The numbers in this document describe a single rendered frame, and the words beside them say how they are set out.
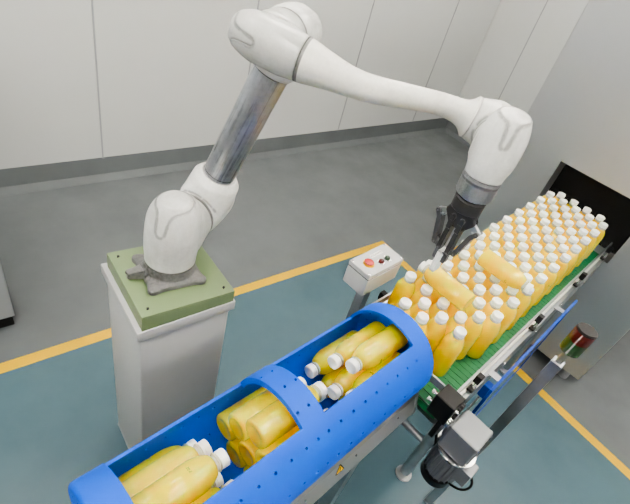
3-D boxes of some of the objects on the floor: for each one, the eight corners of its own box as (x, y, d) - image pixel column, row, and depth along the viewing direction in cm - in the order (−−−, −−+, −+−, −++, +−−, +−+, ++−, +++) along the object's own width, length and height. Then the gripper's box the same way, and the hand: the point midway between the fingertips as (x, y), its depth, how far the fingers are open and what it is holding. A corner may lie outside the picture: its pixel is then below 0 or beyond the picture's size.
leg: (311, 511, 202) (350, 441, 162) (320, 502, 205) (361, 431, 166) (319, 522, 199) (362, 454, 160) (329, 513, 203) (372, 444, 163)
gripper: (503, 206, 108) (460, 279, 123) (458, 178, 114) (422, 250, 129) (487, 215, 104) (445, 289, 118) (442, 185, 110) (406, 258, 124)
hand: (438, 259), depth 122 cm, fingers closed
